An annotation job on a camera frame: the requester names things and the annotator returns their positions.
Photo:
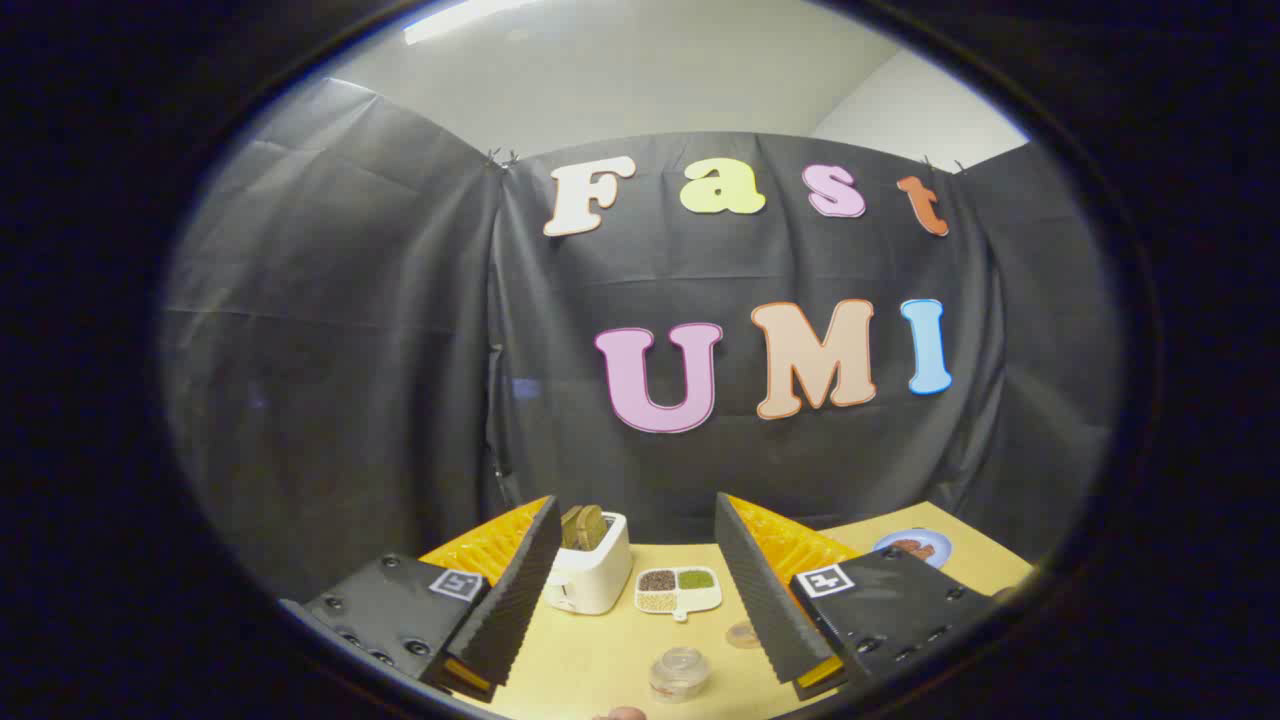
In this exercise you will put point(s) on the round wooden coaster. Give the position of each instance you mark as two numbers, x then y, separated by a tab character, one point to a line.
742	634

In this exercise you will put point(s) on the ceiling light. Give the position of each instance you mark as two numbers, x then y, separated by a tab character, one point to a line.
450	20

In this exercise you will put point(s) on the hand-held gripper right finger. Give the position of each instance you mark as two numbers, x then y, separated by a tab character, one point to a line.
750	590

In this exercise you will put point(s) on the brown toast slice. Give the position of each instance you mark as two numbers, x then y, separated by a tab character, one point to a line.
570	527
592	527

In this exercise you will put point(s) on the green beans heap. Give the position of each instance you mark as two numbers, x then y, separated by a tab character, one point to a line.
695	579

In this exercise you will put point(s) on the white toaster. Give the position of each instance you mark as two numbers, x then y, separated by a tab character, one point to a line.
600	580

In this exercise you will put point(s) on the light blue plate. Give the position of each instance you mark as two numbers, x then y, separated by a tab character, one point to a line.
935	538

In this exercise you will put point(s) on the brown beans heap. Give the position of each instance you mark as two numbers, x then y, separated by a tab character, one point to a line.
656	580

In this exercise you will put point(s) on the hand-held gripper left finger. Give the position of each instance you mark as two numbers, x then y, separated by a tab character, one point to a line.
525	590

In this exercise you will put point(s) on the wooden table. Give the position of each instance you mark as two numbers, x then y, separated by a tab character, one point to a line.
600	660

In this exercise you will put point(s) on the white divided tray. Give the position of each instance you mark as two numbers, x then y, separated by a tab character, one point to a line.
700	598

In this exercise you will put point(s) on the clear glass bottle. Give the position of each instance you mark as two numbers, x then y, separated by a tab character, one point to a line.
679	675

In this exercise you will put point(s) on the pale beans heap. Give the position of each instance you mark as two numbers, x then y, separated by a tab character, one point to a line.
655	601

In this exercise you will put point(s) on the black backdrop cloth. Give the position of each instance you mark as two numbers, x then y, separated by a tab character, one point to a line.
400	350

